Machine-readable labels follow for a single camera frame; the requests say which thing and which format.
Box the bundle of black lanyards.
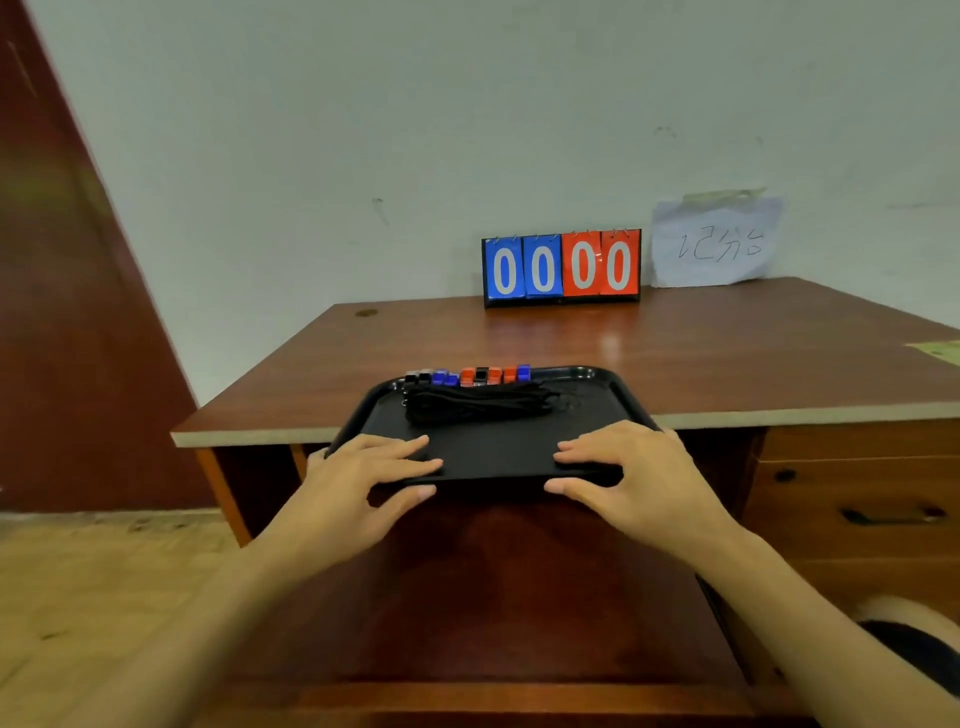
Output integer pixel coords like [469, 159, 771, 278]
[402, 380, 565, 428]

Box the person's left forearm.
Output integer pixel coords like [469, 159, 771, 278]
[56, 501, 354, 728]

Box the clear tape strip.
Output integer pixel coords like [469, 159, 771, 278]
[681, 187, 768, 208]

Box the blue and red flip scoreboard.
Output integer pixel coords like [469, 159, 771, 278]
[481, 228, 644, 309]

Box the person's right hand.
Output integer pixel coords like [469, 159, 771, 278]
[543, 420, 742, 569]

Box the brown wooden door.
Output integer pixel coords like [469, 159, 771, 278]
[0, 0, 219, 516]

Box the brown wooden desk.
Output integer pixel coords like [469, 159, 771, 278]
[170, 276, 960, 728]

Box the person's right leg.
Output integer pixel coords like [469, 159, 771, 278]
[851, 595, 960, 639]

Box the row of coloured whistles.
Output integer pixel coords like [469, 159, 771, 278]
[403, 363, 534, 390]

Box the person's right forearm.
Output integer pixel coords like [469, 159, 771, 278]
[696, 525, 960, 728]

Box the black drawer handle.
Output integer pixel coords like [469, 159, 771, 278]
[839, 505, 949, 527]

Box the black plastic tray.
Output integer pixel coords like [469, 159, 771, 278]
[324, 366, 663, 486]

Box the white paper note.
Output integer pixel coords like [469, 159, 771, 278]
[650, 195, 784, 290]

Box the yellowish sticker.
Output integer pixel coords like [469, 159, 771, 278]
[904, 340, 960, 368]

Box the person's left hand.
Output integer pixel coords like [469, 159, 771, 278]
[279, 433, 445, 564]

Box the wooden desk drawer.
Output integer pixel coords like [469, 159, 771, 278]
[742, 456, 960, 561]

